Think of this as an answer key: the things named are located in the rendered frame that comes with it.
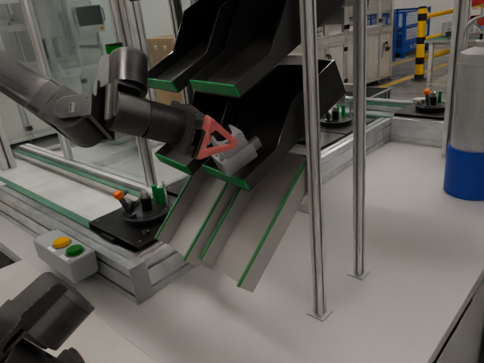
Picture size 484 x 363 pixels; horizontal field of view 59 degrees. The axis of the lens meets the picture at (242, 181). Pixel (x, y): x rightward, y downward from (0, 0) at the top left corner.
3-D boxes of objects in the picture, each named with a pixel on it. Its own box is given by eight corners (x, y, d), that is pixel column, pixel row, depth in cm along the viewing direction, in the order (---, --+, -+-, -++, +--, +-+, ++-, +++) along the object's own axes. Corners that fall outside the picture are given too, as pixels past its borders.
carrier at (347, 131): (346, 139, 168) (346, 107, 163) (296, 132, 183) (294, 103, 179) (374, 123, 184) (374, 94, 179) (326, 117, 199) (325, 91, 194)
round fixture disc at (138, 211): (142, 232, 108) (141, 225, 108) (113, 219, 118) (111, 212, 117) (184, 211, 118) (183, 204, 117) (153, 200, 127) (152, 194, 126)
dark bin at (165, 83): (178, 93, 76) (155, 57, 72) (145, 87, 86) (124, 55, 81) (278, 9, 85) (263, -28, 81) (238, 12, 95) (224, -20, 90)
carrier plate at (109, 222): (139, 254, 103) (137, 246, 102) (89, 228, 118) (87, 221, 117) (210, 214, 118) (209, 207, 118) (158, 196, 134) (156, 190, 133)
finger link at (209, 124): (230, 117, 73) (181, 103, 68) (250, 129, 67) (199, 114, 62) (217, 153, 75) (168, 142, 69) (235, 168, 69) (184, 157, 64)
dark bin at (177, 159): (191, 176, 82) (171, 148, 78) (160, 161, 92) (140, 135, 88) (283, 88, 91) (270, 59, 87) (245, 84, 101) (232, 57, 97)
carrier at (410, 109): (451, 123, 172) (454, 92, 168) (393, 117, 188) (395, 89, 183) (469, 109, 188) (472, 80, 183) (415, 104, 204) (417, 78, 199)
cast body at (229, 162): (229, 177, 72) (211, 145, 68) (217, 168, 75) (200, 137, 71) (267, 149, 73) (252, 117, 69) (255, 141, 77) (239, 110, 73)
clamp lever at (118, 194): (130, 216, 112) (115, 195, 107) (125, 214, 113) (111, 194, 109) (140, 207, 114) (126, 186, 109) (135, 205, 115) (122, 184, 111)
